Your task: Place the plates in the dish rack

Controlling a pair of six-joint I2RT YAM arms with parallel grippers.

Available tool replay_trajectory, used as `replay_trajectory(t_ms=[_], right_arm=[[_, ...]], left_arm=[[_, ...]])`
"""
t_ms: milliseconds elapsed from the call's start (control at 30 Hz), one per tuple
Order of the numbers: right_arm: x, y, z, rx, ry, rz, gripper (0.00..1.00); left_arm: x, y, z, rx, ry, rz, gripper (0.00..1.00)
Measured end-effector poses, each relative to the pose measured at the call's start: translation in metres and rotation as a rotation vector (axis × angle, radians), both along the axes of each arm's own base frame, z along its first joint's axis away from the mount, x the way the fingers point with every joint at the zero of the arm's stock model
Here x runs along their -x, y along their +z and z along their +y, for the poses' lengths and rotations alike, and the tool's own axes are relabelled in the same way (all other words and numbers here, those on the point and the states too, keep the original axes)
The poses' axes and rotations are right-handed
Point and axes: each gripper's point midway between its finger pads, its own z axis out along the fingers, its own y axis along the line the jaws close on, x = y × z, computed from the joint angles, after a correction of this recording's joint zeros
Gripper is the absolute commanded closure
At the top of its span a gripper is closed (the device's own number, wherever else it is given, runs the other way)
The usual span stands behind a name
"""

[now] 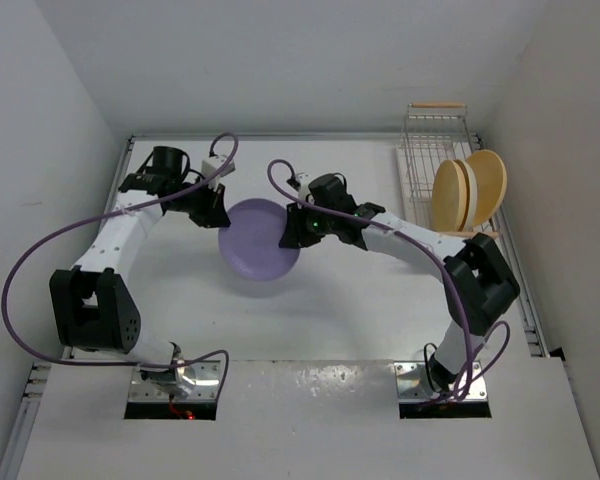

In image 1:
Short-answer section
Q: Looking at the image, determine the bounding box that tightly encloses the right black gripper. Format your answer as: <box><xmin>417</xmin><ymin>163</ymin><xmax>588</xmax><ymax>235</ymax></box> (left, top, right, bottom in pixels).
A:
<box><xmin>283</xmin><ymin>198</ymin><xmax>337</xmax><ymax>248</ymax></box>

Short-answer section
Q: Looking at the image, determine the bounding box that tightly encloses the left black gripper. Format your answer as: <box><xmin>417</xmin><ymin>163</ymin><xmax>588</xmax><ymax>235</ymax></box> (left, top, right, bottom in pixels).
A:
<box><xmin>168</xmin><ymin>175</ymin><xmax>231</xmax><ymax>228</ymax></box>

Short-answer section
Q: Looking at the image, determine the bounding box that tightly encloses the purple plate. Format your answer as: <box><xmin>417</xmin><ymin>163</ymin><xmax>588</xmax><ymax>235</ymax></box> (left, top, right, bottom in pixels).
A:
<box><xmin>218</xmin><ymin>198</ymin><xmax>300</xmax><ymax>282</ymax></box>

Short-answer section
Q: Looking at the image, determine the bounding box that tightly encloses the yellow plate front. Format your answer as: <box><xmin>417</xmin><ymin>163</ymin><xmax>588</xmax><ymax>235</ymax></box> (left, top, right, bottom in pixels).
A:
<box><xmin>431</xmin><ymin>160</ymin><xmax>468</xmax><ymax>232</ymax></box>

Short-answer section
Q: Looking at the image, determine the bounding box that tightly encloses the yellow plate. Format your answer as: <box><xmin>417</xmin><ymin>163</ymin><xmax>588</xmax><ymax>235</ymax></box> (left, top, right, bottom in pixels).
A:
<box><xmin>431</xmin><ymin>160</ymin><xmax>468</xmax><ymax>232</ymax></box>
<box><xmin>467</xmin><ymin>149</ymin><xmax>508</xmax><ymax>227</ymax></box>

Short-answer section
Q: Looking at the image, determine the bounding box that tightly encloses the cream white plate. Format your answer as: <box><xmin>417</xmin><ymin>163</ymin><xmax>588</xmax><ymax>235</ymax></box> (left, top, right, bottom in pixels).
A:
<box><xmin>455</xmin><ymin>160</ymin><xmax>478</xmax><ymax>231</ymax></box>

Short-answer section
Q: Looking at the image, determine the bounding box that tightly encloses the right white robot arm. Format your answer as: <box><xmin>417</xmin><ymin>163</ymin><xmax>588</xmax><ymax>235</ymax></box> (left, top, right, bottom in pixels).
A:
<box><xmin>279</xmin><ymin>171</ymin><xmax>520</xmax><ymax>398</ymax></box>

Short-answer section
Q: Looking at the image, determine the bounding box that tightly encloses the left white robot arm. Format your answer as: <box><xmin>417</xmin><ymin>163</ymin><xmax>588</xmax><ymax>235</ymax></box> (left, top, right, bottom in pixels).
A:
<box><xmin>49</xmin><ymin>146</ymin><xmax>235</xmax><ymax>398</ymax></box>

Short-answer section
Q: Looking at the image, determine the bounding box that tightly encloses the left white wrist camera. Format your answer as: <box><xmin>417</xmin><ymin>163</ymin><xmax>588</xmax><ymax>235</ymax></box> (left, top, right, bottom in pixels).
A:
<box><xmin>200</xmin><ymin>155</ymin><xmax>235</xmax><ymax>190</ymax></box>

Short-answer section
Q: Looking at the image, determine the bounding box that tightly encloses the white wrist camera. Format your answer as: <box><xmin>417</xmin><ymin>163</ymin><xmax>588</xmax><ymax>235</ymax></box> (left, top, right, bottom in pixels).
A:
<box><xmin>200</xmin><ymin>155</ymin><xmax>235</xmax><ymax>190</ymax></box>
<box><xmin>287</xmin><ymin>172</ymin><xmax>313</xmax><ymax>203</ymax></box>

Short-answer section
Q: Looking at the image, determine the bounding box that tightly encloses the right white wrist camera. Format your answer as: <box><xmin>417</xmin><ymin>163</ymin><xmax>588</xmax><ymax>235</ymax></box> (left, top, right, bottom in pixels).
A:
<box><xmin>287</xmin><ymin>172</ymin><xmax>313</xmax><ymax>203</ymax></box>

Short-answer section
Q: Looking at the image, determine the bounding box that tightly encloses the wire dish rack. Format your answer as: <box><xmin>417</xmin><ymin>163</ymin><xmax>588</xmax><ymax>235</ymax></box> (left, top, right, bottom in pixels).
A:
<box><xmin>397</xmin><ymin>102</ymin><xmax>508</xmax><ymax>238</ymax></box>

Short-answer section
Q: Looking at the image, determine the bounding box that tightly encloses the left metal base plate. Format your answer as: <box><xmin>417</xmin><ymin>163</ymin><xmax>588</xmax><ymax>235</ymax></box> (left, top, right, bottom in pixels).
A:
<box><xmin>128</xmin><ymin>361</ymin><xmax>220</xmax><ymax>403</ymax></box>

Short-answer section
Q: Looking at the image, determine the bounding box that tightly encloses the metal base plate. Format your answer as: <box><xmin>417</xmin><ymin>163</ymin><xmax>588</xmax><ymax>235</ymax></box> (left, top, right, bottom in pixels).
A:
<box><xmin>128</xmin><ymin>361</ymin><xmax>220</xmax><ymax>403</ymax></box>
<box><xmin>393</xmin><ymin>361</ymin><xmax>488</xmax><ymax>404</ymax></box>

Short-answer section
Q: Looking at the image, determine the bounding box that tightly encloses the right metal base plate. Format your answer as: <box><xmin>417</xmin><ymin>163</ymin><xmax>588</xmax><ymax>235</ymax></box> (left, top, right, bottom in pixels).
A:
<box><xmin>393</xmin><ymin>361</ymin><xmax>488</xmax><ymax>404</ymax></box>

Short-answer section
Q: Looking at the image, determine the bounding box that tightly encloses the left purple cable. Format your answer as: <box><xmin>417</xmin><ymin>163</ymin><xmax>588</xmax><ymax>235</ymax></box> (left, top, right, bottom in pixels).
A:
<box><xmin>0</xmin><ymin>132</ymin><xmax>240</xmax><ymax>372</ymax></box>

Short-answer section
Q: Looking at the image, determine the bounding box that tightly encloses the purple cable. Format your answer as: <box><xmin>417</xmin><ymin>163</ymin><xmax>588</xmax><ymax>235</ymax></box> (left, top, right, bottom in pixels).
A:
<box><xmin>266</xmin><ymin>159</ymin><xmax>511</xmax><ymax>404</ymax></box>
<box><xmin>0</xmin><ymin>132</ymin><xmax>240</xmax><ymax>372</ymax></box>

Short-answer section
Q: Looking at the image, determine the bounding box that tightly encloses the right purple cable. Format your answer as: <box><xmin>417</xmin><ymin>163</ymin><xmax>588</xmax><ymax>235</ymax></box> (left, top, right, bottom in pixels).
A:
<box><xmin>266</xmin><ymin>159</ymin><xmax>511</xmax><ymax>404</ymax></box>

